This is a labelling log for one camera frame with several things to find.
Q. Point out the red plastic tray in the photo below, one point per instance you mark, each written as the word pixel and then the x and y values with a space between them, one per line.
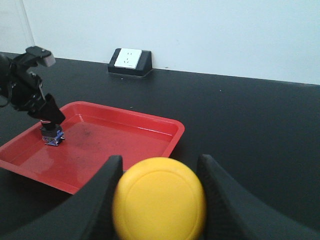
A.
pixel 93 133

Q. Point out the red mushroom push button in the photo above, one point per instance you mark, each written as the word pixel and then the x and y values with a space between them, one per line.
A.
pixel 52 134

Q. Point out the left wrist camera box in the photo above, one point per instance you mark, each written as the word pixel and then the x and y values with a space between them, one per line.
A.
pixel 37 55

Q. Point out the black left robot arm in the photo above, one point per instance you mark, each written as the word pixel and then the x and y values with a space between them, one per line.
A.
pixel 5 80

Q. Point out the black white power socket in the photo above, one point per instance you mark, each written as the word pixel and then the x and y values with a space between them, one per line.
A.
pixel 131 62

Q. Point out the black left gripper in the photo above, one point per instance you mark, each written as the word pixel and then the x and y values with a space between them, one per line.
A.
pixel 27 94

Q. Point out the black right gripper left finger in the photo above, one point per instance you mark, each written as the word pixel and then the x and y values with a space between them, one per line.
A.
pixel 87 215

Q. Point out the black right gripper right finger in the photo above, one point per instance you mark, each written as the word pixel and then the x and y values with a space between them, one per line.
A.
pixel 233 213

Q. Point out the yellow mushroom push button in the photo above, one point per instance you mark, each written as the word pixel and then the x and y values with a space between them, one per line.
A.
pixel 159 198

